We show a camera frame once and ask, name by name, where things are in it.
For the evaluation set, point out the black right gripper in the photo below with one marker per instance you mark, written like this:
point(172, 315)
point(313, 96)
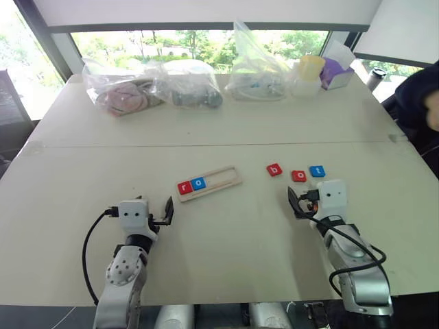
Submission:
point(307, 207)

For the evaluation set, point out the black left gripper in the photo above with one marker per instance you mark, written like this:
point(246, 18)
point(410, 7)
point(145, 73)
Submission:
point(161, 222)

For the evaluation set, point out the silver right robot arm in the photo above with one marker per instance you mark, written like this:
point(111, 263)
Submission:
point(360, 270)

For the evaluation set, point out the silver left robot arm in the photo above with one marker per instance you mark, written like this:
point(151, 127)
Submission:
point(120, 274)

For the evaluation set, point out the red letter tile o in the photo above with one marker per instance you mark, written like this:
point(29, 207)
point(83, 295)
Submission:
point(299, 176)

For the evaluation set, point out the red letter tile r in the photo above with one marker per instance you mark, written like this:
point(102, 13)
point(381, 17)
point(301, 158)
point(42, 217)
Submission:
point(184, 188)

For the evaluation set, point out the red letter tile b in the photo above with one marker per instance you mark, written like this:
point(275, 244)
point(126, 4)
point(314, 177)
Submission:
point(274, 170)

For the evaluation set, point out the blue letter tile t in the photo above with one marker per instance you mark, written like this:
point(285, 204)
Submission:
point(317, 171)

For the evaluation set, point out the blue letter tile o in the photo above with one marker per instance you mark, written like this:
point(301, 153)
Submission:
point(199, 184)

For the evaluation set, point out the wooden letter tray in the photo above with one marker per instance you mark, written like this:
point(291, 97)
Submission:
point(219, 178)

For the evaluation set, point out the silver rounded robot leg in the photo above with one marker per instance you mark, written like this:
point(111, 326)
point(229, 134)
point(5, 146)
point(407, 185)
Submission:
point(175, 317)
point(269, 316)

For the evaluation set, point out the person's bare hand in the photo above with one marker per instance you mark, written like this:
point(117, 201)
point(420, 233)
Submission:
point(433, 111)

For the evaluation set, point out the black clip under table edge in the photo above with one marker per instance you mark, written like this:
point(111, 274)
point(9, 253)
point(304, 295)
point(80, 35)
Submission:
point(313, 310)

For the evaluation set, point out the white plastic container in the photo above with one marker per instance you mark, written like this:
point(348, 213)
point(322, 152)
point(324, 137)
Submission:
point(307, 88)

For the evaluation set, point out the plastic bag with pink items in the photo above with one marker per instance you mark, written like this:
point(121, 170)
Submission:
point(116, 92)

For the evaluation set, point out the plastic bag with grey items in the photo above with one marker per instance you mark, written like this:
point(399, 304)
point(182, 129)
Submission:
point(192, 89)

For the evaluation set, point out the yellow plastic cup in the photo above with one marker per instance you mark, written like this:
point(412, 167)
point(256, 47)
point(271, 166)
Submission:
point(311, 66)

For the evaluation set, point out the purple tissue box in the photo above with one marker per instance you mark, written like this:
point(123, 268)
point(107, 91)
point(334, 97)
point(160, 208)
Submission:
point(337, 72)

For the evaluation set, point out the black travel tumbler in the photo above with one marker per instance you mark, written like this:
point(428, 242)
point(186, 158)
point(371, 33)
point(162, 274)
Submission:
point(376, 80)

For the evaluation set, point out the person in dark clothing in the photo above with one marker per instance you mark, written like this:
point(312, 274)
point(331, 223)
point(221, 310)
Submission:
point(411, 99)

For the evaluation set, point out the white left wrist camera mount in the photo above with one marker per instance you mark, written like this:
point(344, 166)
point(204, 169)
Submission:
point(134, 216)

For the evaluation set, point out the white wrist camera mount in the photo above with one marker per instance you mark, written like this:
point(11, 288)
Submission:
point(134, 216)
point(331, 193)

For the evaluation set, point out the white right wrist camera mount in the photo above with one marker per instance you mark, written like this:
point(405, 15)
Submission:
point(331, 193)

